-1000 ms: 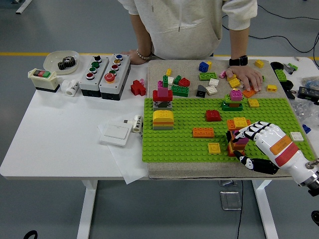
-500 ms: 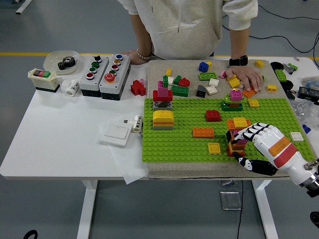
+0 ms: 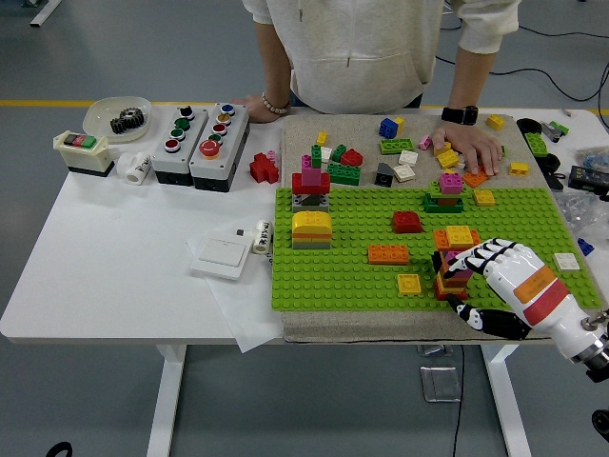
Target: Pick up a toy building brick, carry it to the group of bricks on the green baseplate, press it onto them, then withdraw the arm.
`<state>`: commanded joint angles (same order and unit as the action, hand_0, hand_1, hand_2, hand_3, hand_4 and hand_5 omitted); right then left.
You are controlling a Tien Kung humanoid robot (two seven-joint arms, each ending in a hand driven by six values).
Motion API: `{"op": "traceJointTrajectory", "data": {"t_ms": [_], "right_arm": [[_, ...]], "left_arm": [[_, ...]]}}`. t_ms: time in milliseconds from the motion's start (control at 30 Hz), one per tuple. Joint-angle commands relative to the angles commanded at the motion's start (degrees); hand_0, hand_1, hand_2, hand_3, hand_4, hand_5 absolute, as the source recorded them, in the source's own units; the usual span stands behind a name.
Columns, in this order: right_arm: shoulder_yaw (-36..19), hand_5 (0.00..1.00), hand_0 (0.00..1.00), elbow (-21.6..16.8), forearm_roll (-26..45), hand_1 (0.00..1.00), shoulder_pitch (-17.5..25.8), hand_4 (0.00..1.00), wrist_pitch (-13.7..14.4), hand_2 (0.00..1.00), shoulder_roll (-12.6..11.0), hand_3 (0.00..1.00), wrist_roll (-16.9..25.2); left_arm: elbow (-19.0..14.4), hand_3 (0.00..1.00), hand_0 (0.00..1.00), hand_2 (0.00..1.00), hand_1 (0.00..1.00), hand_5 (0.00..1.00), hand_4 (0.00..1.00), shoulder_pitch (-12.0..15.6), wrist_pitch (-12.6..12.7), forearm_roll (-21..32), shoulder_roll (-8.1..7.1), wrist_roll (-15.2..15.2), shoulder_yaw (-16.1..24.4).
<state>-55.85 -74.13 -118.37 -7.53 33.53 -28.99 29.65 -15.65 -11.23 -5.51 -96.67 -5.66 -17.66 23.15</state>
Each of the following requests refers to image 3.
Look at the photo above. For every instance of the orange wide brick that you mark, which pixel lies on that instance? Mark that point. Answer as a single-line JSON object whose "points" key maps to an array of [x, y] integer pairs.
{"points": [[440, 240]]}

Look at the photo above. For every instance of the grey brick base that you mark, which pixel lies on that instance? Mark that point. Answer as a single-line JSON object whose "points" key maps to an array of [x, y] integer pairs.
{"points": [[309, 204]]}

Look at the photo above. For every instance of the grey emergency-stop control box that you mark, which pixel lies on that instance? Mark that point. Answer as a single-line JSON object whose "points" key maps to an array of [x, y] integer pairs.
{"points": [[216, 164]]}

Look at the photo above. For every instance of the green tall narrow brick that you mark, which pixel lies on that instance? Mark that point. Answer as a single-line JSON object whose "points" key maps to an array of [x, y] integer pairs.
{"points": [[316, 156]]}

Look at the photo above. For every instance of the dark green frame brick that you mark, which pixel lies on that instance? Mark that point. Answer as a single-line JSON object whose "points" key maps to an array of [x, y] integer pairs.
{"points": [[445, 209]]}

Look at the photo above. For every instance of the black device green print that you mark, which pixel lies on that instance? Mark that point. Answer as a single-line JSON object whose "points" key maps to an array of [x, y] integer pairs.
{"points": [[587, 177]]}

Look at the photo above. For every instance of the red rounded brick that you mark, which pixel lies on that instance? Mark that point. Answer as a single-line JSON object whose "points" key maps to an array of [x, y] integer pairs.
{"points": [[351, 157]]}

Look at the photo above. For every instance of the orange thin plate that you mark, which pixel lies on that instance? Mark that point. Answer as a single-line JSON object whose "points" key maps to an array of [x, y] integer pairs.
{"points": [[311, 234]]}

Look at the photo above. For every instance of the black metal gear stack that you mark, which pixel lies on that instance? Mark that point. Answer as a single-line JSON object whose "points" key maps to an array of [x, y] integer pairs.
{"points": [[127, 121]]}

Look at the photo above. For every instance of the grey four-button control box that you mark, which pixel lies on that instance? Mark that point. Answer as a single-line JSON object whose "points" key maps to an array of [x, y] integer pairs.
{"points": [[178, 157]]}

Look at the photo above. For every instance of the white furniture foot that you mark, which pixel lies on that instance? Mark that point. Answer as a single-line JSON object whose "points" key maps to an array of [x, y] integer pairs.
{"points": [[47, 10]]}

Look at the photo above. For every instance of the clear plastic bag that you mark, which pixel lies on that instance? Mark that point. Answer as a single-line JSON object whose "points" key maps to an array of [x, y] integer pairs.
{"points": [[585, 212]]}

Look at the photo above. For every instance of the bag with blue parts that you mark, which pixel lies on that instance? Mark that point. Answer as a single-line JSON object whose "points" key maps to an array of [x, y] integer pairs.
{"points": [[592, 157]]}

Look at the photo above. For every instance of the red-orange base brick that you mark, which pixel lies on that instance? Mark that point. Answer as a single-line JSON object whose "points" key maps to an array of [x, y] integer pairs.
{"points": [[442, 293]]}

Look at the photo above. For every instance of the white small brick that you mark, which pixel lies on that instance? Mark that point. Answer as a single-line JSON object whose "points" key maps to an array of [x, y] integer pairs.
{"points": [[325, 154]]}

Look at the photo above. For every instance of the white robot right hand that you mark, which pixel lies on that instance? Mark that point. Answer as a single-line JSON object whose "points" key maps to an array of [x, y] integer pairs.
{"points": [[537, 290]]}

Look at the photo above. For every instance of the yellow square brick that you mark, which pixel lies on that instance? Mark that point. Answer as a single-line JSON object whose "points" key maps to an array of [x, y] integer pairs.
{"points": [[459, 235]]}

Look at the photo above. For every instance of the small pink brick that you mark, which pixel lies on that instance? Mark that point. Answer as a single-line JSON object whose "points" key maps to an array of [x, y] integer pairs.
{"points": [[271, 154]]}

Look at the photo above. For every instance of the cream red-green switch box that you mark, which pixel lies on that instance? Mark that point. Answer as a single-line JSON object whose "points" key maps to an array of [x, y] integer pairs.
{"points": [[83, 154]]}

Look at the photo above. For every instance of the white paper sheet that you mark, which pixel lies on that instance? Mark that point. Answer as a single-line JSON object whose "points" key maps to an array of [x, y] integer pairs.
{"points": [[247, 323]]}

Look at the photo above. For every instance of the red wide brick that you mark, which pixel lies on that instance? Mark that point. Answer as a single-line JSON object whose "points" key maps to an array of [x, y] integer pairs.
{"points": [[297, 183]]}

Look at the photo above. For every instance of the orange long brick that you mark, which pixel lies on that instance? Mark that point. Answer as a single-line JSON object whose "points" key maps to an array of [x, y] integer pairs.
{"points": [[388, 254], [473, 179]]}

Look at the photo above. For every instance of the large metal floor plate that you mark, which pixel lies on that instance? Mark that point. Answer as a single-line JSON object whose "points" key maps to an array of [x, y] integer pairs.
{"points": [[440, 383]]}

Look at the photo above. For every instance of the person's left forearm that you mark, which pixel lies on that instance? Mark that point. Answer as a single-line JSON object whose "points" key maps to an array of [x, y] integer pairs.
{"points": [[468, 78]]}

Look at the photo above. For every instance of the person's right forearm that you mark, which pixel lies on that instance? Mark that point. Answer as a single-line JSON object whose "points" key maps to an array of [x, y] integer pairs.
{"points": [[273, 62]]}

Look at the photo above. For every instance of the yellow square plate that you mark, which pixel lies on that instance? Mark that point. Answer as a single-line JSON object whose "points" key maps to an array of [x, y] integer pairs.
{"points": [[484, 197], [410, 284]]}

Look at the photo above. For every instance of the yellow rounded brick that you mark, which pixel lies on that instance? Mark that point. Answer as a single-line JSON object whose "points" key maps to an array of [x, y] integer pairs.
{"points": [[311, 221]]}

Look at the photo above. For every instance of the orange square brick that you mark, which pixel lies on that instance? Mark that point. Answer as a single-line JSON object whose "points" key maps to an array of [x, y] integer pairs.
{"points": [[449, 283]]}

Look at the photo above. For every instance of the white pipe tee fitting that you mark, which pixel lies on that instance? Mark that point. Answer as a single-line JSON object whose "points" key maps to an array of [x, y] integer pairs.
{"points": [[135, 166]]}

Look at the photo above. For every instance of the dark grey sloped brick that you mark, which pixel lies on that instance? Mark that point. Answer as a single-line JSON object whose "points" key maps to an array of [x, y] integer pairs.
{"points": [[383, 177]]}

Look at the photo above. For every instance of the white wall switch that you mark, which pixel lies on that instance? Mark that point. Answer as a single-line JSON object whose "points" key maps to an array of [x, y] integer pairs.
{"points": [[221, 257]]}

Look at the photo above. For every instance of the brown small brick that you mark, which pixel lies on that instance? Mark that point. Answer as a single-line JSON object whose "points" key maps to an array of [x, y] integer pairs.
{"points": [[447, 201]]}

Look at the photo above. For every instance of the yellow small brick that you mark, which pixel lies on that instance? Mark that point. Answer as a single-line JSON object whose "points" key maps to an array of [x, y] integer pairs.
{"points": [[321, 137]]}

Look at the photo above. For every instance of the yellow thin plate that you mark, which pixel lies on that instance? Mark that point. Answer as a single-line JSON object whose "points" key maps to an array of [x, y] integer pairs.
{"points": [[438, 286]]}

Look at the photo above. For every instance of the white tube with black writing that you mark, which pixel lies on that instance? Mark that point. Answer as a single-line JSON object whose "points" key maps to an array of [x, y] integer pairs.
{"points": [[261, 237]]}

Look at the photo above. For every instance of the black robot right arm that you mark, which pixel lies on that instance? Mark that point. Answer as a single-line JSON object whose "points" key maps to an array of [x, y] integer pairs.
{"points": [[595, 354]]}

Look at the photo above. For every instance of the white small plate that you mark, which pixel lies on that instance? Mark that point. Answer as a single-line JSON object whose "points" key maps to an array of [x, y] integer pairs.
{"points": [[459, 157]]}

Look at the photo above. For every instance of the dark green long brick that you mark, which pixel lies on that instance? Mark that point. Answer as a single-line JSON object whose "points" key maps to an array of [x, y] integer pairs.
{"points": [[344, 174]]}

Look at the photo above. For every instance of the blue small sloped brick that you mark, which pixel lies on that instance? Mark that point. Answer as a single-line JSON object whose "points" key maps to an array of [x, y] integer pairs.
{"points": [[586, 246]]}

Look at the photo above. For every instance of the green small brick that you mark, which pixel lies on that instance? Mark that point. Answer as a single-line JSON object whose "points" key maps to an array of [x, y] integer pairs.
{"points": [[338, 153]]}

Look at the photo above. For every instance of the grey green tool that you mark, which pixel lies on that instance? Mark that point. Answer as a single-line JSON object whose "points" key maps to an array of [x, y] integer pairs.
{"points": [[554, 130]]}

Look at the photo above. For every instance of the grey-brown foam mat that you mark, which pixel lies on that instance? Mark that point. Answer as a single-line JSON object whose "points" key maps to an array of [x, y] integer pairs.
{"points": [[352, 128]]}

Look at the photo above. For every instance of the blue square brick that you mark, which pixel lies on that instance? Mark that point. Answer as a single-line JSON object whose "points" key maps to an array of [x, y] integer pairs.
{"points": [[387, 127]]}

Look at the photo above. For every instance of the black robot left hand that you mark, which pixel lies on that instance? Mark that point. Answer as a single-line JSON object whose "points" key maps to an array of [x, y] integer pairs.
{"points": [[60, 451]]}

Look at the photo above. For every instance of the red cross-shaped brick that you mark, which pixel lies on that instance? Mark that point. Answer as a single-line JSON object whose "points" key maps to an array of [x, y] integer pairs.
{"points": [[263, 167]]}

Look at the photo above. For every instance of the small metal floor plate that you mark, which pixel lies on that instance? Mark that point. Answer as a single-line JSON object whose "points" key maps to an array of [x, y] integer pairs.
{"points": [[433, 350]]}

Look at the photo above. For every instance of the magenta tall brick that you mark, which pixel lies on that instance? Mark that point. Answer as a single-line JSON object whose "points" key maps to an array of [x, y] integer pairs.
{"points": [[311, 177]]}

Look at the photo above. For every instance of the white translucent dish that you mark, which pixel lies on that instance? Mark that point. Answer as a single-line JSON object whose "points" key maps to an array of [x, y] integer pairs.
{"points": [[100, 116]]}

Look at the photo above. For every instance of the grey wide brick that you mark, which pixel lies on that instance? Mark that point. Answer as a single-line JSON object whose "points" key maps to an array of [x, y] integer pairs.
{"points": [[311, 244]]}

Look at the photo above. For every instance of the white square plate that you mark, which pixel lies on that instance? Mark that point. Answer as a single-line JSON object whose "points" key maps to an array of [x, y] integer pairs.
{"points": [[407, 157], [403, 172], [567, 262]]}

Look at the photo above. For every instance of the pink small plate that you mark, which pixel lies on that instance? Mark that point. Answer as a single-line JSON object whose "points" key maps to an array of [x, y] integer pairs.
{"points": [[425, 142]]}

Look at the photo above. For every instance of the black smartwatch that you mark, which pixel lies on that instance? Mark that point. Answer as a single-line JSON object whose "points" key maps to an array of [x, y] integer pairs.
{"points": [[460, 115]]}

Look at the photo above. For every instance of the light green long plate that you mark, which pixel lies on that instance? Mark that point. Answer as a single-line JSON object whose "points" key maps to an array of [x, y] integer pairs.
{"points": [[396, 145], [502, 151]]}

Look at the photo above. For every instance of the white table leg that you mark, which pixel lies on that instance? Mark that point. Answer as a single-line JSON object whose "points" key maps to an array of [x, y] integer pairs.
{"points": [[166, 404], [506, 409]]}

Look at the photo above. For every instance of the green studded baseplate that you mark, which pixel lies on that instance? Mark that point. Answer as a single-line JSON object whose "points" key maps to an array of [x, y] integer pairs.
{"points": [[342, 276]]}

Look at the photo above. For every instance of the person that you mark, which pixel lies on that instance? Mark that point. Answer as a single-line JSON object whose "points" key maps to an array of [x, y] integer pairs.
{"points": [[357, 47]]}

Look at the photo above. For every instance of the yellow narrow brick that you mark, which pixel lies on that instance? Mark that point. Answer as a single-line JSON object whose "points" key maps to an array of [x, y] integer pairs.
{"points": [[398, 125]]}

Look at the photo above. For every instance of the red sloped brick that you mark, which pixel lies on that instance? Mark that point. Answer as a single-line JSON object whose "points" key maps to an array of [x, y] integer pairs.
{"points": [[407, 221]]}

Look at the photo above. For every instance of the person's left hand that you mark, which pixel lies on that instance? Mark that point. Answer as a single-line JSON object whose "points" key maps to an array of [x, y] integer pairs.
{"points": [[476, 145]]}

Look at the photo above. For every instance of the person's right hand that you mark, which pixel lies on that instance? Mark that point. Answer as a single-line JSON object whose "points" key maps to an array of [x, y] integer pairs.
{"points": [[257, 109]]}

